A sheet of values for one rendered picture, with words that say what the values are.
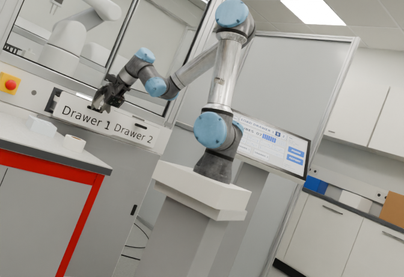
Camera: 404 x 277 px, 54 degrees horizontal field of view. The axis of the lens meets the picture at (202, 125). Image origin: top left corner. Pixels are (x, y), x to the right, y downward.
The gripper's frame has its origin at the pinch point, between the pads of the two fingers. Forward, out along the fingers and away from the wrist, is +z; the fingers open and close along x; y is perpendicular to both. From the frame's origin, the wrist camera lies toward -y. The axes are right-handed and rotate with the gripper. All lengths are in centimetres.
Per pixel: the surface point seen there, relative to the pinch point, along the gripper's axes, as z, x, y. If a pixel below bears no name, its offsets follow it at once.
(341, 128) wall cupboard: -18, 329, -106
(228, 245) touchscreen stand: 29, 100, 38
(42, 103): 14.5, -16.4, -8.0
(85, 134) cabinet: 20.3, 7.6, -4.0
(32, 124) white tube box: 2.0, -28.6, 20.4
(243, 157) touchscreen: -11, 85, 9
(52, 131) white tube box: 1.1, -21.8, 21.9
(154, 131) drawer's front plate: 8.3, 42.8, -10.2
